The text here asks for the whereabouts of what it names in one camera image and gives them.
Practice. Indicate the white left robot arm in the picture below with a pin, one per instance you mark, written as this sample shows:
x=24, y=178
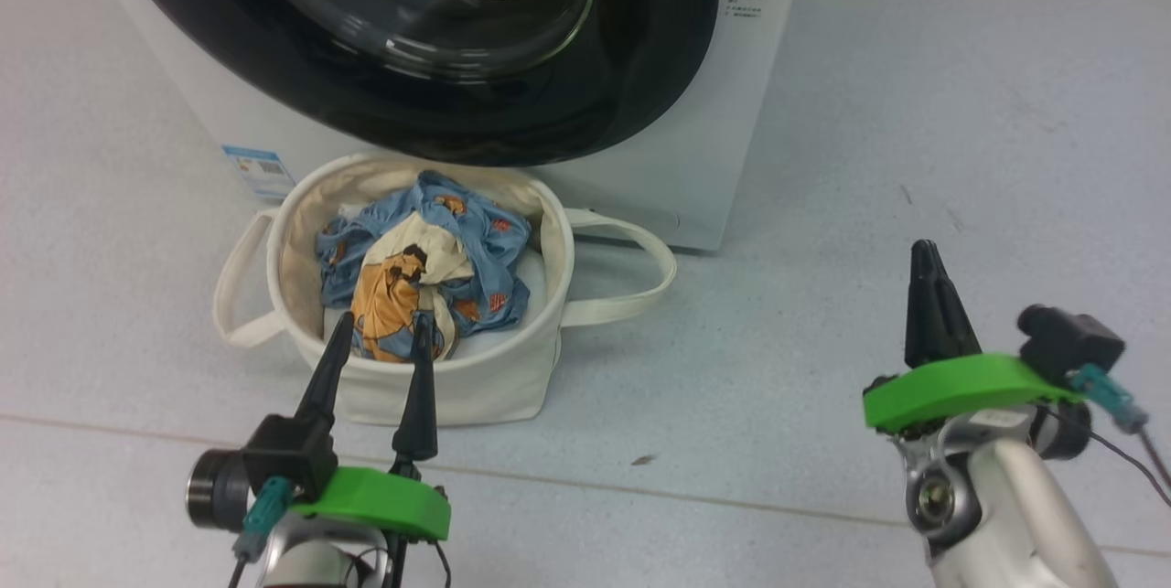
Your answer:
x=311, y=565

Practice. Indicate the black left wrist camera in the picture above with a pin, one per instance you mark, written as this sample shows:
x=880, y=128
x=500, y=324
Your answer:
x=288, y=455

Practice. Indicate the blue garment with orange prints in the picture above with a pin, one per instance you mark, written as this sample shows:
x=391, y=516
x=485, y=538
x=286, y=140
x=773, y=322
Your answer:
x=485, y=240

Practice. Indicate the blue energy label sticker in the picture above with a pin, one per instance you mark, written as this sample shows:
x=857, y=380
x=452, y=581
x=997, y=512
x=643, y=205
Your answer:
x=261, y=172

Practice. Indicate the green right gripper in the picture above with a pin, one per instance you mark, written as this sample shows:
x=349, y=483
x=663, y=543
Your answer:
x=961, y=387

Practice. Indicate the white front-load washing machine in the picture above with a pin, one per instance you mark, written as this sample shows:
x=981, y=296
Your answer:
x=732, y=112

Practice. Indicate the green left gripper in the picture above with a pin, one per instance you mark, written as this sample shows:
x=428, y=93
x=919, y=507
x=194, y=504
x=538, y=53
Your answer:
x=384, y=501

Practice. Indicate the cream garment with orange print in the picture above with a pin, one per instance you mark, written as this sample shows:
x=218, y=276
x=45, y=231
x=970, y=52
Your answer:
x=393, y=295

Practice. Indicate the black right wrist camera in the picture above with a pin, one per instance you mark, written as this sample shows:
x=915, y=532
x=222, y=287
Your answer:
x=1070, y=341

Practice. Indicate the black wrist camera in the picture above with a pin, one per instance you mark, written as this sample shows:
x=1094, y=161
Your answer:
x=288, y=455
x=1070, y=341

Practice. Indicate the cream canvas laundry basket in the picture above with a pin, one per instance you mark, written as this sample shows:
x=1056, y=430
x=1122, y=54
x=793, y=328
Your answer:
x=476, y=387

